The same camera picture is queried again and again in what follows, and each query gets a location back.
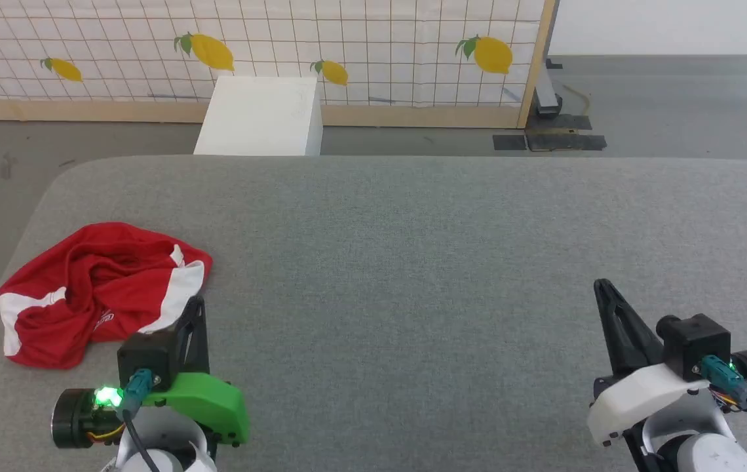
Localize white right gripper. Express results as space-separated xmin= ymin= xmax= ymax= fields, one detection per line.
xmin=587 ymin=279 xmax=710 ymax=448

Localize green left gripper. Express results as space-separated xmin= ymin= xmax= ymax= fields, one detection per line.
xmin=143 ymin=296 xmax=251 ymax=448

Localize red white basketball shorts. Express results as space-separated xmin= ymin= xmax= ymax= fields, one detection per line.
xmin=0 ymin=222 xmax=214 ymax=370

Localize long black floor mat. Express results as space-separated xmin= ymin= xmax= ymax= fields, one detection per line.
xmin=526 ymin=133 xmax=608 ymax=153

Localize grey fabric sofa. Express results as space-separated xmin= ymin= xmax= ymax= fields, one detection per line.
xmin=0 ymin=155 xmax=747 ymax=472

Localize dark grey floor plate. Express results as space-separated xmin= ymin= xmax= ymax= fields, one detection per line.
xmin=526 ymin=114 xmax=593 ymax=131

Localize white rectangular box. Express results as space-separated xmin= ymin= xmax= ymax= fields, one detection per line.
xmin=193 ymin=76 xmax=324 ymax=157

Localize grey metal stand foot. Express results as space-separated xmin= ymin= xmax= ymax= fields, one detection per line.
xmin=533 ymin=64 xmax=564 ymax=119

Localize lemon print partition panel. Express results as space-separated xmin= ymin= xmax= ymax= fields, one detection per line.
xmin=0 ymin=0 xmax=558 ymax=129

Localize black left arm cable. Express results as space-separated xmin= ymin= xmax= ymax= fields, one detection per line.
xmin=116 ymin=368 xmax=166 ymax=472

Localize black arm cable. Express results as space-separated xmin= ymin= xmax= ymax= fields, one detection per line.
xmin=700 ymin=355 xmax=747 ymax=455
xmin=116 ymin=368 xmax=166 ymax=472

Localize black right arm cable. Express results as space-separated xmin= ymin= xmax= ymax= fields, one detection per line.
xmin=700 ymin=355 xmax=747 ymax=455

